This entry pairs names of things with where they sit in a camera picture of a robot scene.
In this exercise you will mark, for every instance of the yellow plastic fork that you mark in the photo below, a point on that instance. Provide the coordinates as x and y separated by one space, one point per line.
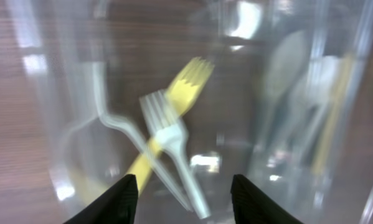
183 92

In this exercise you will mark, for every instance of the yellow plastic spoon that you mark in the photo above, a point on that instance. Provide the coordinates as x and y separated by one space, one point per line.
334 97

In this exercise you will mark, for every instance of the right clear plastic container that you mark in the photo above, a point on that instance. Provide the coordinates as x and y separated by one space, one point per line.
276 109

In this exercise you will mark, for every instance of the left clear plastic container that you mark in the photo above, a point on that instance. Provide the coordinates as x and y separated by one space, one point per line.
60 40

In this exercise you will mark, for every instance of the white spoon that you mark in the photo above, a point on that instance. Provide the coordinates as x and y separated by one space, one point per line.
310 103
284 66

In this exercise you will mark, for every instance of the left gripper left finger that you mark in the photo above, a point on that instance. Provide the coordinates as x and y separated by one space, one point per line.
116 206

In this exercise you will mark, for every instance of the clear plastic container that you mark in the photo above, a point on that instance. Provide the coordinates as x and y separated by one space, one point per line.
60 40
276 109

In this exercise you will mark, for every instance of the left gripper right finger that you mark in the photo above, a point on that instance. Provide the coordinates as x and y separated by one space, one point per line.
253 206

